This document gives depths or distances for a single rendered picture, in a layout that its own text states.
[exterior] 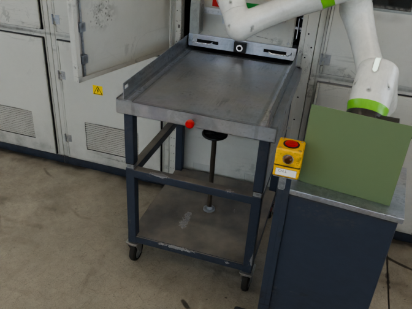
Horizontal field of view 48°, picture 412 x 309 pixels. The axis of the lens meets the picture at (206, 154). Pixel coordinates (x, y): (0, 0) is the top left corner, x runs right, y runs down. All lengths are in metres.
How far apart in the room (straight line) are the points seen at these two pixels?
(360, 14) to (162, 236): 1.24
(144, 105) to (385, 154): 0.86
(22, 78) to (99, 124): 0.52
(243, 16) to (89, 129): 1.34
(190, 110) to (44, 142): 1.50
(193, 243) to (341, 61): 1.06
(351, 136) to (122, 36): 1.14
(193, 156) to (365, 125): 1.37
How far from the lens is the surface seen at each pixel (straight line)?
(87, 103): 2.71
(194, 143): 2.54
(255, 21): 1.78
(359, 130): 1.41
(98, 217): 2.55
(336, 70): 2.22
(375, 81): 1.54
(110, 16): 2.05
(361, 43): 1.82
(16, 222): 2.60
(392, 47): 2.19
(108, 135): 2.74
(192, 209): 2.30
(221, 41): 2.32
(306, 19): 2.19
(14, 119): 3.09
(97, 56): 2.03
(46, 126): 2.95
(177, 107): 1.72
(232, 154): 2.50
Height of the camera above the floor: 1.56
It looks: 30 degrees down
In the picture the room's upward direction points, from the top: 4 degrees clockwise
